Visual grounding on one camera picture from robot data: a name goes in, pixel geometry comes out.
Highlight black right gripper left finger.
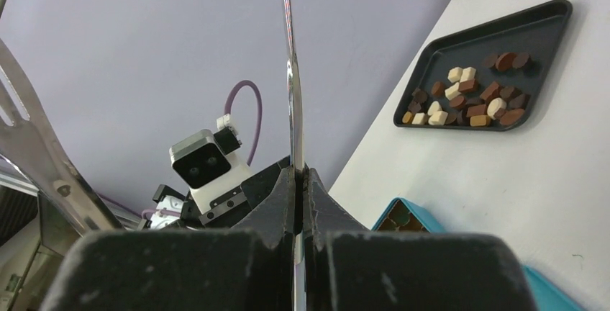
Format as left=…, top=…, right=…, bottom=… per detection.
left=41, top=168, right=295, bottom=310

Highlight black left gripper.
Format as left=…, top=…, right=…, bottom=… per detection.
left=138, top=156, right=290, bottom=230

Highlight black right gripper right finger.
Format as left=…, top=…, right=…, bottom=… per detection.
left=303, top=168, right=537, bottom=310

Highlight teal chocolate box with dividers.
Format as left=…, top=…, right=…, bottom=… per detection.
left=372, top=197, right=447, bottom=233

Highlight steel tongs white handle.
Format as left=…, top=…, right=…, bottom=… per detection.
left=0, top=0, right=306, bottom=311

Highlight black chocolate tray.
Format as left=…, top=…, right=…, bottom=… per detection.
left=393, top=0, right=573, bottom=132

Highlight round milk chocolate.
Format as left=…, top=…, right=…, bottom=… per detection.
left=495, top=52, right=516, bottom=72

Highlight teal box lid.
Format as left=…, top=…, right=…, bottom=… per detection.
left=522, top=265, right=584, bottom=311

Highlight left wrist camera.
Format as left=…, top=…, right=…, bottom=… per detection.
left=169, top=127, right=253, bottom=214

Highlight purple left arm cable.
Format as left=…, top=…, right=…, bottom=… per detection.
left=224, top=79, right=263, bottom=167

